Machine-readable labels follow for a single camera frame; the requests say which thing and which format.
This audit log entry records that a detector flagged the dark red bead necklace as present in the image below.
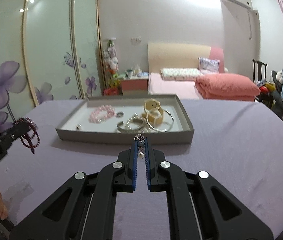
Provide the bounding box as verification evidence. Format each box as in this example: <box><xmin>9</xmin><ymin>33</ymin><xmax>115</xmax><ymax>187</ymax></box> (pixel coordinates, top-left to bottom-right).
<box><xmin>13</xmin><ymin>116</ymin><xmax>41</xmax><ymax>155</ymax></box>

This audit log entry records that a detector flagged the dark metal cuff bracelet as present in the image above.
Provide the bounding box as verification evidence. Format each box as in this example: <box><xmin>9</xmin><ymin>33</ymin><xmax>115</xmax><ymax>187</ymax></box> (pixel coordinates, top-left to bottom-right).
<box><xmin>116</xmin><ymin>119</ymin><xmax>146</xmax><ymax>132</ymax></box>

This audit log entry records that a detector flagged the pearl drop earring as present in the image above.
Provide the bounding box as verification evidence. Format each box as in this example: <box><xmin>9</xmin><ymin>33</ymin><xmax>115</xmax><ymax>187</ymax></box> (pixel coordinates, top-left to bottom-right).
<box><xmin>134</xmin><ymin>134</ymin><xmax>145</xmax><ymax>158</ymax></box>

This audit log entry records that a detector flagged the pink bead bracelet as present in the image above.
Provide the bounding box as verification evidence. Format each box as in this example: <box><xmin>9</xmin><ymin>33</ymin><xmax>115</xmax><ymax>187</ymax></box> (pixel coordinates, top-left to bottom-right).
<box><xmin>88</xmin><ymin>104</ymin><xmax>116</xmax><ymax>124</ymax></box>

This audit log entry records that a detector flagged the white pearl bracelet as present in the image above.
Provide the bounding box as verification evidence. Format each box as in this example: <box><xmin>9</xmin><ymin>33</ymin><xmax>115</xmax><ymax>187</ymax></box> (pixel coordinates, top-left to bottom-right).
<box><xmin>126</xmin><ymin>113</ymin><xmax>152</xmax><ymax>133</ymax></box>

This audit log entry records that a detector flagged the thin silver bangle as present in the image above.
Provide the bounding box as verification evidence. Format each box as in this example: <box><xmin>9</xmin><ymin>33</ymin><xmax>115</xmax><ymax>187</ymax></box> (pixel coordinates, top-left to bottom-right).
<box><xmin>146</xmin><ymin>107</ymin><xmax>174</xmax><ymax>133</ymax></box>

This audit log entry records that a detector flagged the cream yellow wristwatch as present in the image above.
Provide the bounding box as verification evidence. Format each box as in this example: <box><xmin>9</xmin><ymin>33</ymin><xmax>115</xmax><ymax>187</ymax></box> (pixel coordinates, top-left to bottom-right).
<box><xmin>141</xmin><ymin>99</ymin><xmax>164</xmax><ymax>127</ymax></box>

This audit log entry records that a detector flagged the purple table cloth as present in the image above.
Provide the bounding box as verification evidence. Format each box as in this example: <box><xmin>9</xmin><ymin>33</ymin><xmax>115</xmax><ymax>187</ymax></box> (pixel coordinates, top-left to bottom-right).
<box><xmin>0</xmin><ymin>100</ymin><xmax>283</xmax><ymax>239</ymax></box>

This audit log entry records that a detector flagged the grey shallow tray box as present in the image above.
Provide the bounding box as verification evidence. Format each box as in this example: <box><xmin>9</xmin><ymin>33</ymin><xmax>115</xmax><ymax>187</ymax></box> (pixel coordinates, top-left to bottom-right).
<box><xmin>56</xmin><ymin>94</ymin><xmax>195</xmax><ymax>144</ymax></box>

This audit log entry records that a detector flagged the floral sliding wardrobe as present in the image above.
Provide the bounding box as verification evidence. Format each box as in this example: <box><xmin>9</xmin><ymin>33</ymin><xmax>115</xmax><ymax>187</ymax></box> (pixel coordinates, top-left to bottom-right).
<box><xmin>0</xmin><ymin>0</ymin><xmax>103</xmax><ymax>131</ymax></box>

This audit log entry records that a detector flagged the bed with pink sheet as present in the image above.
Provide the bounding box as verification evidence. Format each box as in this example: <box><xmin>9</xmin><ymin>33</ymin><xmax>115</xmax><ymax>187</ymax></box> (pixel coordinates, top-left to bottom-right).
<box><xmin>148</xmin><ymin>73</ymin><xmax>203</xmax><ymax>100</ymax></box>

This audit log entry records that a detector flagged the red waste bin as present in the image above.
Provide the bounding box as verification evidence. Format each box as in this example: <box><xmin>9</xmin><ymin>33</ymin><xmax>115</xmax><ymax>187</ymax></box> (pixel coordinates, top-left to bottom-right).
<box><xmin>103</xmin><ymin>87</ymin><xmax>119</xmax><ymax>96</ymax></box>

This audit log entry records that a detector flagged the folded coral duvet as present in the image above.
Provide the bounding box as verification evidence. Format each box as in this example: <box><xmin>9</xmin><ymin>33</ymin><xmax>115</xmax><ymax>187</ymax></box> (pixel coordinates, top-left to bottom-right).
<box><xmin>195</xmin><ymin>73</ymin><xmax>260</xmax><ymax>101</ymax></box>

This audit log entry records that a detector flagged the pink beige nightstand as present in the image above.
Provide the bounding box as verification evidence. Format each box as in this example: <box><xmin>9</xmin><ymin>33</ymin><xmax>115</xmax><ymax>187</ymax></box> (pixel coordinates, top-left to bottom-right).
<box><xmin>120</xmin><ymin>77</ymin><xmax>148</xmax><ymax>96</ymax></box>

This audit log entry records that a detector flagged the floral white pillow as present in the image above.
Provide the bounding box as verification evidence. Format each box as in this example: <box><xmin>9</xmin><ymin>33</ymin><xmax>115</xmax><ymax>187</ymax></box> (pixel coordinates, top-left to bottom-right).
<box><xmin>160</xmin><ymin>68</ymin><xmax>203</xmax><ymax>81</ymax></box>

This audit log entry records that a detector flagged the white mug on nightstand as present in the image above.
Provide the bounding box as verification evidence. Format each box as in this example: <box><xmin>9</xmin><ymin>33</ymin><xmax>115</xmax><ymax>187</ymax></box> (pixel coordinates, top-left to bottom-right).
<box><xmin>127</xmin><ymin>71</ymin><xmax>133</xmax><ymax>77</ymax></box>

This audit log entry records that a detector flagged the small lilac pillow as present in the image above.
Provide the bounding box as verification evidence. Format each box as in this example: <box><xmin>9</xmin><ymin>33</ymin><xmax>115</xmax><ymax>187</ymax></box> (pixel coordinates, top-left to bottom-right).
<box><xmin>198</xmin><ymin>57</ymin><xmax>220</xmax><ymax>73</ymax></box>

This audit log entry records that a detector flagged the plush toy tower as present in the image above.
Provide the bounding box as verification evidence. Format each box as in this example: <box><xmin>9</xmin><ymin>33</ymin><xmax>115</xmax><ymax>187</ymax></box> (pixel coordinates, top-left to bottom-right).
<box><xmin>103</xmin><ymin>38</ymin><xmax>119</xmax><ymax>88</ymax></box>

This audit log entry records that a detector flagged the dark wooden chair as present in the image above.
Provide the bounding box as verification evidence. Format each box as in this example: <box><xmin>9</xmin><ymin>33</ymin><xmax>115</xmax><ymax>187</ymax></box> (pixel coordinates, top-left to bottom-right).
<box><xmin>253</xmin><ymin>59</ymin><xmax>268</xmax><ymax>85</ymax></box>

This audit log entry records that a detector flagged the beige pink headboard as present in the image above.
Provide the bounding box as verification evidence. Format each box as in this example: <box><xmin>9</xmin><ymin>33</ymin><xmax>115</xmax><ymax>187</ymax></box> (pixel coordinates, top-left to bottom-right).
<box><xmin>147</xmin><ymin>43</ymin><xmax>224</xmax><ymax>73</ymax></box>

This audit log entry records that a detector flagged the white air conditioner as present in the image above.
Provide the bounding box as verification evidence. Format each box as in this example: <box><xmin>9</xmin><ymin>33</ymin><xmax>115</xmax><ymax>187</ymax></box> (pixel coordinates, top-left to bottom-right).
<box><xmin>221</xmin><ymin>0</ymin><xmax>260</xmax><ymax>79</ymax></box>

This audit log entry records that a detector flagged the white wall socket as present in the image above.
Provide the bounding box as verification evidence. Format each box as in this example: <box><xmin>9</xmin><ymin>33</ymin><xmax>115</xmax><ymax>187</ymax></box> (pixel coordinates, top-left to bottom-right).
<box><xmin>131</xmin><ymin>37</ymin><xmax>141</xmax><ymax>44</ymax></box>

